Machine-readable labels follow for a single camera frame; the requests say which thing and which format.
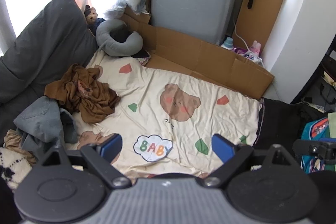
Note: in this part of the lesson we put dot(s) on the detergent bottles and bags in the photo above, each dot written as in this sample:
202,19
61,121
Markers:
240,50
240,36

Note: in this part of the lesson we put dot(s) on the cream bear print bed sheet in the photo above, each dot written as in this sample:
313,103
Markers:
157,77

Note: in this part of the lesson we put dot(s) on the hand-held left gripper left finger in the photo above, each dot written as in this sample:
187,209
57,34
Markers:
111,146

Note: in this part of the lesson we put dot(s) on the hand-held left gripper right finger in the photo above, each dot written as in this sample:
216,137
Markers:
223,146

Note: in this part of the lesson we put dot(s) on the grey neck pillow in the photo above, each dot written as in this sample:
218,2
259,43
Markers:
103,34

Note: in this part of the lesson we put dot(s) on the white fluffy blanket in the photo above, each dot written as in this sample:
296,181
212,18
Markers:
13,173

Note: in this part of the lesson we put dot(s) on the black folded cloth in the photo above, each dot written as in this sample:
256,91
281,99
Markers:
283,119

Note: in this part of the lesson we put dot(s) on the colourful bag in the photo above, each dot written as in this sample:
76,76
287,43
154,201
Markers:
315,129

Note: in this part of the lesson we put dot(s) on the plush toy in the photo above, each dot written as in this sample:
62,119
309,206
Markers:
91,15

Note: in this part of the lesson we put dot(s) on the flattened cardboard box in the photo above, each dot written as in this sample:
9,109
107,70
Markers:
197,53

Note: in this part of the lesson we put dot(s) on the beige garment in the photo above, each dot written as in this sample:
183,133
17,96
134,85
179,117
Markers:
13,140

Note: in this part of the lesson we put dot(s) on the pink bottle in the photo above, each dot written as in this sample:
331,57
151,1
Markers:
256,48

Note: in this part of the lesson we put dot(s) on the blue-grey garment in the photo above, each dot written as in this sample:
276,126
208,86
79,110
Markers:
39,119

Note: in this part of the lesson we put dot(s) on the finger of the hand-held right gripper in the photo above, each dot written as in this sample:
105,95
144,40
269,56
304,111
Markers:
302,147

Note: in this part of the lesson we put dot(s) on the detergent bottle with teal cap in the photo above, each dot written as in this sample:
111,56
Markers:
227,43

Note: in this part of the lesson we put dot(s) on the brown printed t-shirt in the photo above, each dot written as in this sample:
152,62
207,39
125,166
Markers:
86,93

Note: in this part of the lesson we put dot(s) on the dark grey pillow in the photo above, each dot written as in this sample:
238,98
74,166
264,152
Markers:
47,37

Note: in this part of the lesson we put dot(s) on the blue and white pack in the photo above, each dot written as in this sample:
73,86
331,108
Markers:
250,56

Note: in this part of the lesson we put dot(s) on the floral patterned cloth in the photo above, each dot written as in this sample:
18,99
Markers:
143,59

